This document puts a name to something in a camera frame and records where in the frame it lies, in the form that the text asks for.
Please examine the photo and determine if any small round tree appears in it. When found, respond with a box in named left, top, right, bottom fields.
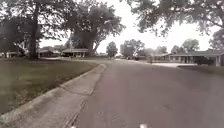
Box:
left=105, top=40, right=119, bottom=58

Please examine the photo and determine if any distant tree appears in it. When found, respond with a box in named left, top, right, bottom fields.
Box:
left=181, top=38, right=201, bottom=53
left=119, top=38, right=146, bottom=59

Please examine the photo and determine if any low house with porch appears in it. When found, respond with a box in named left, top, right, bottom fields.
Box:
left=61, top=47, right=90, bottom=58

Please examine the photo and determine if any broad dark tree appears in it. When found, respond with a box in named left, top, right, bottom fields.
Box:
left=64, top=1, right=127, bottom=58

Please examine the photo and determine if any grey asphalt road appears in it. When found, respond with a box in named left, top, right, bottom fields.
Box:
left=70, top=58, right=224, bottom=128

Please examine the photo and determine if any pale driveway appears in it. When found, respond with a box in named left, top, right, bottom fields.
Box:
left=150, top=61, right=192, bottom=69

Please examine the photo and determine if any concrete kerb gutter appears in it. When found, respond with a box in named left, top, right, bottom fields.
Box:
left=0, top=62, right=108, bottom=128

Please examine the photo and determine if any overhanging tree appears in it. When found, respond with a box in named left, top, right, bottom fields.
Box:
left=127, top=0, right=224, bottom=38

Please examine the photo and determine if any grass lawn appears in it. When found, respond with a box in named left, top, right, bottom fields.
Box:
left=0, top=58, right=100, bottom=116

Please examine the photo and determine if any large dark tree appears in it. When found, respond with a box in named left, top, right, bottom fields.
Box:
left=0, top=0, right=78, bottom=61

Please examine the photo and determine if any long low house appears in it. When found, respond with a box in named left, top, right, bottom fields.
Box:
left=153, top=49, right=224, bottom=67

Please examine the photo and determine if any grass strip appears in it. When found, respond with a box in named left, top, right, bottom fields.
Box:
left=177, top=64, right=224, bottom=76

